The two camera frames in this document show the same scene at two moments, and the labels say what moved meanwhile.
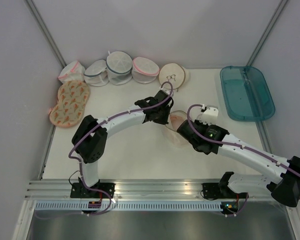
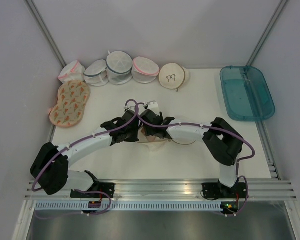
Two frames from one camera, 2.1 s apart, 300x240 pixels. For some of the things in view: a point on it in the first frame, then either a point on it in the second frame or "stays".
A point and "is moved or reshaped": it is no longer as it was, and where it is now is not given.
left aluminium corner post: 46,33 stays
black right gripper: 201,123 to 148,131
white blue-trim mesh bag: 95,73 stays
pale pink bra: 176,120 is moved or reshaped
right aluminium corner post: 263,40 stays
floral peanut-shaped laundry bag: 69,111 stays
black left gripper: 164,121 to 134,138
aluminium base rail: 137,189 stays
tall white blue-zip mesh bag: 119,65 stays
